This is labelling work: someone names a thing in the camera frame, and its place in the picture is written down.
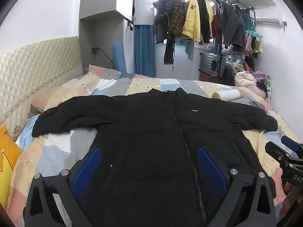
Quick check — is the blue window curtain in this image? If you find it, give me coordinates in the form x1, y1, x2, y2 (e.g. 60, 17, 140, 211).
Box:
135, 25, 156, 77

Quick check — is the white wall air conditioner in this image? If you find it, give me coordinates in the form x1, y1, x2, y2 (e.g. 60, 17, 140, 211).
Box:
255, 16, 283, 27

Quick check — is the white cylindrical bolster pillow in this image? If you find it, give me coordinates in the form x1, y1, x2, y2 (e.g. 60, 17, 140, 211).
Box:
212, 89, 244, 101

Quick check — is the grey wall cabinet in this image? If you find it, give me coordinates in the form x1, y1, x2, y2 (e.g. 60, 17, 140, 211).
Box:
79, 0, 133, 73

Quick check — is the dark denim hanging jacket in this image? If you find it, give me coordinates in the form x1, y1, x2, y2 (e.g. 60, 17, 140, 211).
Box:
219, 1, 245, 53

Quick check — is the teal hanging scarf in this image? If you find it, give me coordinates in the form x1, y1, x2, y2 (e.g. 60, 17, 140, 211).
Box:
177, 37, 195, 62

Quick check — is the brown plaid hanging coat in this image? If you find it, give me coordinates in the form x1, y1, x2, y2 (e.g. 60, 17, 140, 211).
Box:
164, 0, 185, 65

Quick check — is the dark grey hanging coat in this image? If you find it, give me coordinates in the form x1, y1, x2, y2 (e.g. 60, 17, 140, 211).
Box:
153, 0, 174, 44

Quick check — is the large black jacket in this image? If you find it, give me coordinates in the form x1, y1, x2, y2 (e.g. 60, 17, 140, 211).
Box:
32, 89, 278, 226

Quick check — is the patchwork checked quilt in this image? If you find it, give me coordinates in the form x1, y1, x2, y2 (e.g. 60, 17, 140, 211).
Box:
6, 66, 294, 226

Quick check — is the cream fluffy blanket pile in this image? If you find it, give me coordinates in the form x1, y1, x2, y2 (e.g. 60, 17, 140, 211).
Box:
234, 71, 257, 87

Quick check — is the grey ribbed suitcase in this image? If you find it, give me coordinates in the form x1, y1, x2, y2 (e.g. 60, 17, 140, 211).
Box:
199, 53, 226, 78

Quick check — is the light blue sheet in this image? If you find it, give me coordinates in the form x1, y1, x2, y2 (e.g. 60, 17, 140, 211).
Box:
15, 115, 39, 151

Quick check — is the yellow hanging jacket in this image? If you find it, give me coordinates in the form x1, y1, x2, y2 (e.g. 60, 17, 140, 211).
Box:
182, 0, 201, 43

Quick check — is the cream quilted headboard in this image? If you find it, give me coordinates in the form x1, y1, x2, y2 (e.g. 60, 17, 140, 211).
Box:
1, 36, 83, 140

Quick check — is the yellow cartoon pillow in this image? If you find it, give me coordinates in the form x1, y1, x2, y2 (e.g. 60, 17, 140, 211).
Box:
0, 126, 22, 209

